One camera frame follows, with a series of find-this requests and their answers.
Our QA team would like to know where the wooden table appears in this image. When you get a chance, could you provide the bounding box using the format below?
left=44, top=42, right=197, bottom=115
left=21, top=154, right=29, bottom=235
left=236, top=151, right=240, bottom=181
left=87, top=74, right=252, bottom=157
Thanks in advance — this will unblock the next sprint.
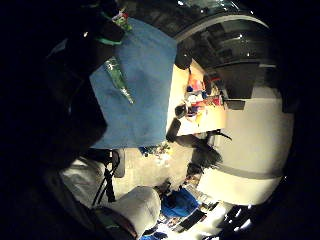
left=165, top=59, right=228, bottom=137

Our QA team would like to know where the black cabinet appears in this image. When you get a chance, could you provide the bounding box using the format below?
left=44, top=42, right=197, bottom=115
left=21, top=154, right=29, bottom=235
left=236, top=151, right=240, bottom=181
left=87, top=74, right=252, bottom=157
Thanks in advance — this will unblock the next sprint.
left=214, top=60, right=262, bottom=100

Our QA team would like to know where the black keyboard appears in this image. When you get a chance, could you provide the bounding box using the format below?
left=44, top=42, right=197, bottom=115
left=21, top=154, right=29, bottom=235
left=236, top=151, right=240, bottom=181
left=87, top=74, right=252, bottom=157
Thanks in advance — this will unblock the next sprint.
left=178, top=209, right=208, bottom=233

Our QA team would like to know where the pile of colourful items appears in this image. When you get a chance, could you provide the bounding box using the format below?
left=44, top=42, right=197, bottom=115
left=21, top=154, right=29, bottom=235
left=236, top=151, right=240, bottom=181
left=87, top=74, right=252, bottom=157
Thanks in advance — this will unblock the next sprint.
left=184, top=71, right=224, bottom=126

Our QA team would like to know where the black chair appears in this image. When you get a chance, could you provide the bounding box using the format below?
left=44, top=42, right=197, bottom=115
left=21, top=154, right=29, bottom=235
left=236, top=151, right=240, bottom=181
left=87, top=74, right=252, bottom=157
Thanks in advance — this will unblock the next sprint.
left=165, top=117, right=182, bottom=143
left=174, top=42, right=193, bottom=70

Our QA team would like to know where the black cable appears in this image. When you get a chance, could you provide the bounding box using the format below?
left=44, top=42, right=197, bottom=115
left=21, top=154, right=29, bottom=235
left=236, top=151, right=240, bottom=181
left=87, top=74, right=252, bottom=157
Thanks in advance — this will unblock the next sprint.
left=91, top=149, right=121, bottom=207

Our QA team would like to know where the blue bag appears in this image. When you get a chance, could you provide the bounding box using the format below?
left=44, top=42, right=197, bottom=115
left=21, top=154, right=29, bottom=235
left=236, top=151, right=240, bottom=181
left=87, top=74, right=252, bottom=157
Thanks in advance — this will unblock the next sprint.
left=161, top=188, right=201, bottom=219

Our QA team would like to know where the blue cloth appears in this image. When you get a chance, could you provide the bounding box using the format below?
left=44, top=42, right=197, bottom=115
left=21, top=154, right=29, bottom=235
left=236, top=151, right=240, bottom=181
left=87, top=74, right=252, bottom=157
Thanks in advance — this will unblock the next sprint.
left=89, top=17, right=178, bottom=150

